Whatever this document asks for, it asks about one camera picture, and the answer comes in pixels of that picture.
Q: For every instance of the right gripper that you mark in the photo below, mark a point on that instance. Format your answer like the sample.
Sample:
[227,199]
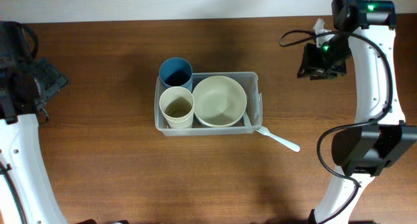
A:
[311,67]

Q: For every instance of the clear plastic storage container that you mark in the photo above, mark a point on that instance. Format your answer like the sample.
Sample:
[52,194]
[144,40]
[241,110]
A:
[254,109]

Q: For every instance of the white plastic spoon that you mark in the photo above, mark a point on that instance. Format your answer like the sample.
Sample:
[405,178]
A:
[246,120]

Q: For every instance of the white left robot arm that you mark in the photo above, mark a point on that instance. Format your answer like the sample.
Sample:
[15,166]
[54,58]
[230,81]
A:
[22,167]

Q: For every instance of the cream cup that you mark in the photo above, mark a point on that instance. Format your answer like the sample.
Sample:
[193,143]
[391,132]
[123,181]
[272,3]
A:
[177,105]
[182,124]

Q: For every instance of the cream bowl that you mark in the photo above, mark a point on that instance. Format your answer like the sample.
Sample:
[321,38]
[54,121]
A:
[220,121]
[219,95]

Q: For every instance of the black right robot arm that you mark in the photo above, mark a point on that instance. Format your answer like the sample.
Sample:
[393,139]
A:
[364,31]

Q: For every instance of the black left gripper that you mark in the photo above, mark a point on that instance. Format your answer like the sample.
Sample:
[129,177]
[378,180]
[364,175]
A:
[53,79]

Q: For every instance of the white plastic fork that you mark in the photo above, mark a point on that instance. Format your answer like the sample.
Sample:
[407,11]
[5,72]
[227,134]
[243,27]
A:
[290,145]

